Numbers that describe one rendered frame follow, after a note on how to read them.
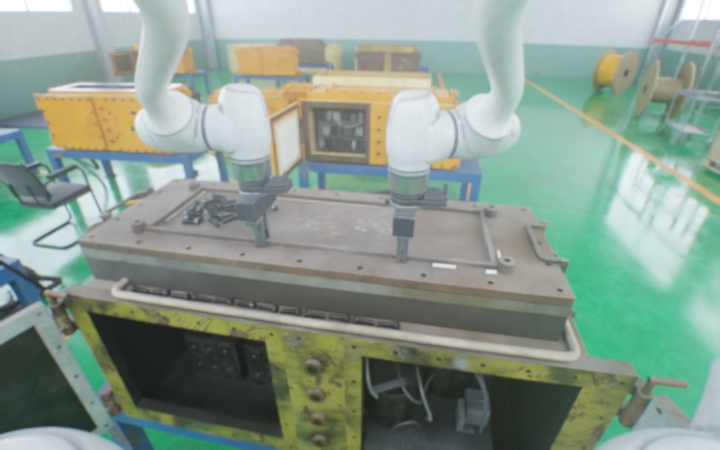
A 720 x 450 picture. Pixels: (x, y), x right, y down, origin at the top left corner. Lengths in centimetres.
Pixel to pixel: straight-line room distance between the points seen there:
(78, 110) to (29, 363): 373
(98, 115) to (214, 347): 361
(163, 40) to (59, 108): 441
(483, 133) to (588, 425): 76
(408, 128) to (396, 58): 848
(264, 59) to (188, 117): 919
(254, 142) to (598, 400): 98
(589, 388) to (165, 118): 109
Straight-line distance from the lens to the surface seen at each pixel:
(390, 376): 121
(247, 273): 97
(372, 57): 924
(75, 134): 499
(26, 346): 134
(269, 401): 151
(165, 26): 60
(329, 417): 118
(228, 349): 145
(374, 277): 86
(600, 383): 102
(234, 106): 82
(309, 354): 98
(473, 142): 78
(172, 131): 85
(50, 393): 145
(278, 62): 987
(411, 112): 72
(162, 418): 156
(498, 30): 54
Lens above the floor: 189
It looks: 30 degrees down
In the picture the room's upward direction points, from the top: straight up
